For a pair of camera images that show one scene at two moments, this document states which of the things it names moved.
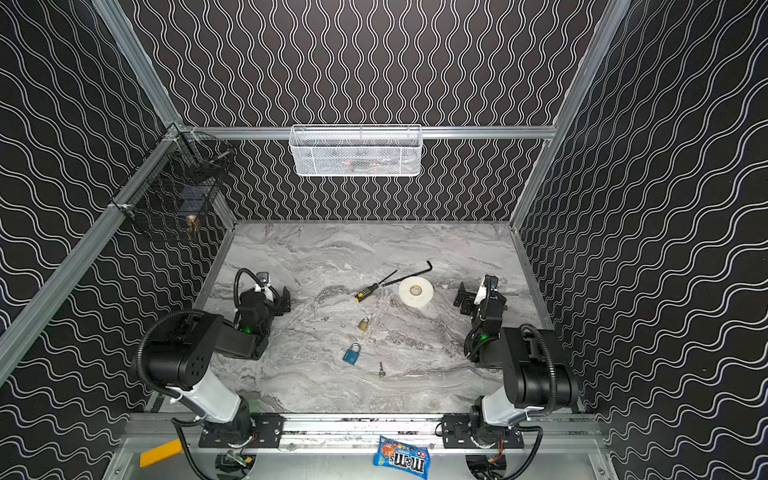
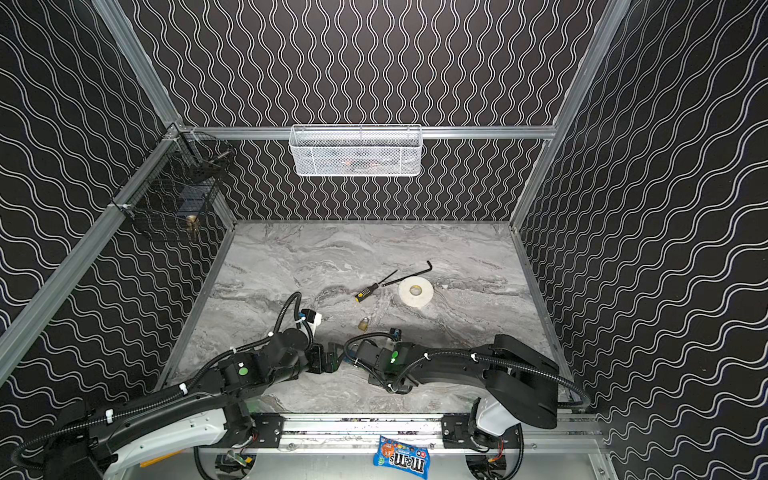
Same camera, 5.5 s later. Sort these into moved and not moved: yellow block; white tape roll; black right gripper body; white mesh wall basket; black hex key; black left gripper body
Moved: black right gripper body; black left gripper body
Not moved: white mesh wall basket; white tape roll; yellow block; black hex key
